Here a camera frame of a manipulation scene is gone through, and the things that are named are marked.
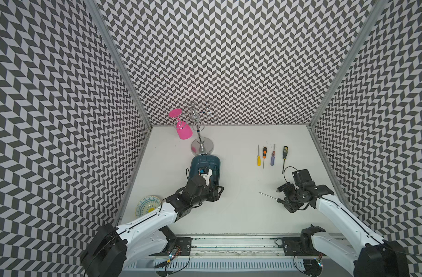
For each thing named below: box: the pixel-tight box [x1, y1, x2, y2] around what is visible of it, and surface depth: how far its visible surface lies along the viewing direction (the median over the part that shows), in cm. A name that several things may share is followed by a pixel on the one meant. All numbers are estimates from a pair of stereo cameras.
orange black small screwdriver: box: [262, 146, 267, 169], surface depth 105 cm
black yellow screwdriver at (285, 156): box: [281, 146, 289, 174], surface depth 104 cm
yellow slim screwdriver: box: [257, 144, 262, 167], surface depth 103 cm
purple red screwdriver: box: [270, 143, 276, 167], surface depth 102 cm
